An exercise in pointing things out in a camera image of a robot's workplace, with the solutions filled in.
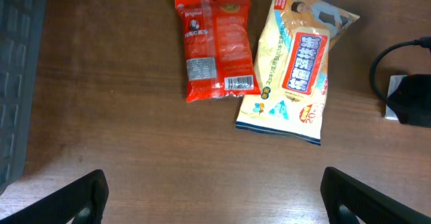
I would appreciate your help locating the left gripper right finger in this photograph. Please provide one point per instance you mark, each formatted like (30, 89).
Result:
(348, 200)

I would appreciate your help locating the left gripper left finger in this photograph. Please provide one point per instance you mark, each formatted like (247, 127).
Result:
(82, 201)

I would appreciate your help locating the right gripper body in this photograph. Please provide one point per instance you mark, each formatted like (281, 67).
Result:
(411, 100)

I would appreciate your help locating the red candy bag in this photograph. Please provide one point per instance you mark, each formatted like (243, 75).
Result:
(218, 55)

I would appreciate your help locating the grey plastic mesh basket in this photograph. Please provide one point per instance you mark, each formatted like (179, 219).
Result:
(21, 31)

